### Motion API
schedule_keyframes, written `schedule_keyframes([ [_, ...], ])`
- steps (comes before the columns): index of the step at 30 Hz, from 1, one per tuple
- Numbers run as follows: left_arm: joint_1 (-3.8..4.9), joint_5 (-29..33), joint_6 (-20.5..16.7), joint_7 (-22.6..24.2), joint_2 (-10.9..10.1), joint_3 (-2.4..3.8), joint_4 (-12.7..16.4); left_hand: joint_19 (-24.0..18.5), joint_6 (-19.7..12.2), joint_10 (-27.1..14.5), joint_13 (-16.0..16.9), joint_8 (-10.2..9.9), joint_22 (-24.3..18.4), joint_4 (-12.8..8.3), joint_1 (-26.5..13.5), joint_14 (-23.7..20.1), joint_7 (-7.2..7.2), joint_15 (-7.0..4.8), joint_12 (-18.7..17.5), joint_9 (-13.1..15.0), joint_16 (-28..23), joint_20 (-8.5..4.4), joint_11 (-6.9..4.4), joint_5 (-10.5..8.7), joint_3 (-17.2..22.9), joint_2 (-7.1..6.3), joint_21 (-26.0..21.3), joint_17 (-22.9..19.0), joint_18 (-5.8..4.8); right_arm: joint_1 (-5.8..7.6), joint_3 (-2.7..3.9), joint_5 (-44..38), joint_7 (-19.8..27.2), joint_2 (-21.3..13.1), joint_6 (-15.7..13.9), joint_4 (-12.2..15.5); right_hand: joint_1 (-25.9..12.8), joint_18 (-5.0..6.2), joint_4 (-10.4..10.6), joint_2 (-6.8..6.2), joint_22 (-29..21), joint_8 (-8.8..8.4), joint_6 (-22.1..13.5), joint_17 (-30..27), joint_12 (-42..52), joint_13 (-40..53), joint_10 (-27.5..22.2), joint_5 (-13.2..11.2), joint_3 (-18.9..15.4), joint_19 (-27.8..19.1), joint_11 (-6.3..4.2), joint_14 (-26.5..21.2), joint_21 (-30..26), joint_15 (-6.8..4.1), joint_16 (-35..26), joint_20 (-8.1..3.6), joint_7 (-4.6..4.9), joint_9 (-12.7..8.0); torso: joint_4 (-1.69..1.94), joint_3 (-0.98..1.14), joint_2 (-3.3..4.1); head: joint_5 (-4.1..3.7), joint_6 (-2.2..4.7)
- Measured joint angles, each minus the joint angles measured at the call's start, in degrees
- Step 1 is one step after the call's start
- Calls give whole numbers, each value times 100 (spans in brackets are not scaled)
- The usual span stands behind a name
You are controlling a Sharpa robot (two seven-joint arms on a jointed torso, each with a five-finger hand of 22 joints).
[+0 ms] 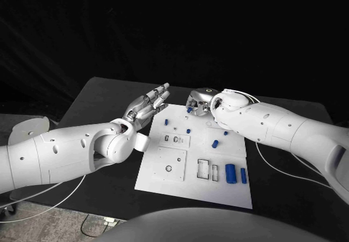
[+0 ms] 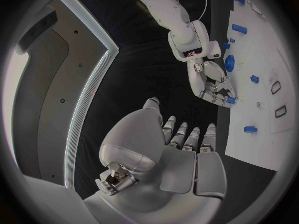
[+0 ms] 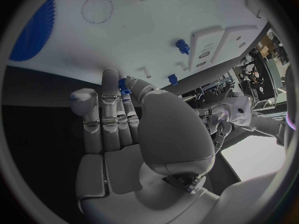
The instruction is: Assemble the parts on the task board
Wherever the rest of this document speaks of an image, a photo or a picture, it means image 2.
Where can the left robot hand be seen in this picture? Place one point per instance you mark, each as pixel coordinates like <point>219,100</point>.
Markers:
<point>144,145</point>

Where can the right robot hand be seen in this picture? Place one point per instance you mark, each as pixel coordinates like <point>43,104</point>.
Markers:
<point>198,80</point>

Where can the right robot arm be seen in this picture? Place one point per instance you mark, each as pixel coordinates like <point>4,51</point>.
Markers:
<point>163,5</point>

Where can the white task board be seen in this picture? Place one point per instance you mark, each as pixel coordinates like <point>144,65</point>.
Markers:
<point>252,104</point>

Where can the blue gear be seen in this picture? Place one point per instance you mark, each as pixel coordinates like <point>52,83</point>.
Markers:
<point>229,63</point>

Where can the small blue block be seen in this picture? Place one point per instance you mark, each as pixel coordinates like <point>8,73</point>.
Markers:
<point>225,45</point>

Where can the small blue peg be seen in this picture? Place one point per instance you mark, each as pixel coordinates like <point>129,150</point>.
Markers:
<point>232,40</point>

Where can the blue cylinder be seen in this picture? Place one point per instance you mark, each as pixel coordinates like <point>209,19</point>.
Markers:
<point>239,29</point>

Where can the blue plug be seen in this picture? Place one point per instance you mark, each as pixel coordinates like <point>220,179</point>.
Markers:
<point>250,129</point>

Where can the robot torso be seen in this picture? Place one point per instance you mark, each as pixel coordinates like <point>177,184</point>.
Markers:
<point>56,78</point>

